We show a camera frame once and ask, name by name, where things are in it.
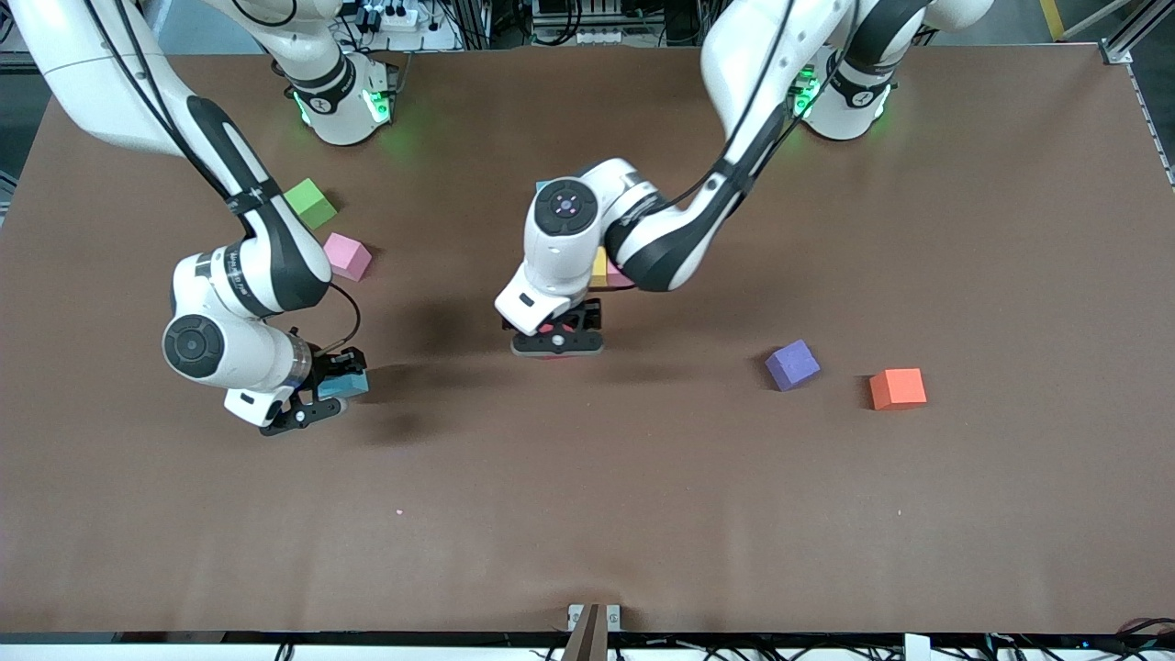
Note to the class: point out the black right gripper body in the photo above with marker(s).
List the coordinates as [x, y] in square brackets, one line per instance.
[324, 367]

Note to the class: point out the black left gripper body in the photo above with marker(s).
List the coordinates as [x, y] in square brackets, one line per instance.
[588, 317]

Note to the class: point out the red foam cube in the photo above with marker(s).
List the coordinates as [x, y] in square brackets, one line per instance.
[549, 328]

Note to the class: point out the yellow foam cube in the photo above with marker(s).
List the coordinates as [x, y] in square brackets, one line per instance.
[599, 268]

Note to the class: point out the pink foam cube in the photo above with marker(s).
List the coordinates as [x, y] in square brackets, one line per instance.
[351, 256]
[617, 277]

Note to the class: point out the orange foam cube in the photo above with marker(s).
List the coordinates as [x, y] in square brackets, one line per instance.
[897, 388]

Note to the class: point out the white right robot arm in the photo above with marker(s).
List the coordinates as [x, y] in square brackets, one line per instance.
[239, 353]

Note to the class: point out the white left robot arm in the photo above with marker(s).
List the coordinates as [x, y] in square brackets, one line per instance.
[744, 55]

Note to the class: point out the paper table cover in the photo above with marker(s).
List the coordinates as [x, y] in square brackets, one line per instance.
[587, 477]

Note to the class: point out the green foam cube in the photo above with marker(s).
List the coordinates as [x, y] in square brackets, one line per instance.
[314, 204]

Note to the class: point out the purple foam cube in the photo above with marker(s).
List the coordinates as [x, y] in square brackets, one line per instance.
[792, 364]

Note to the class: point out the electronics rack unit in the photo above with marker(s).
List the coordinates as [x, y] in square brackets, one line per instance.
[578, 23]

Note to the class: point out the white power strip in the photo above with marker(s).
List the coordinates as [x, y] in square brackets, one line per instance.
[395, 16]

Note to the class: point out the small white box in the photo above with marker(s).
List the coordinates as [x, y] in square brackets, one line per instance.
[916, 648]

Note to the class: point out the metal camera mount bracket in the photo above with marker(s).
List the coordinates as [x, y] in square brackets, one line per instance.
[592, 633]

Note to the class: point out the aluminium frame profile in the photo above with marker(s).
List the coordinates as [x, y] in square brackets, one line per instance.
[1134, 32]

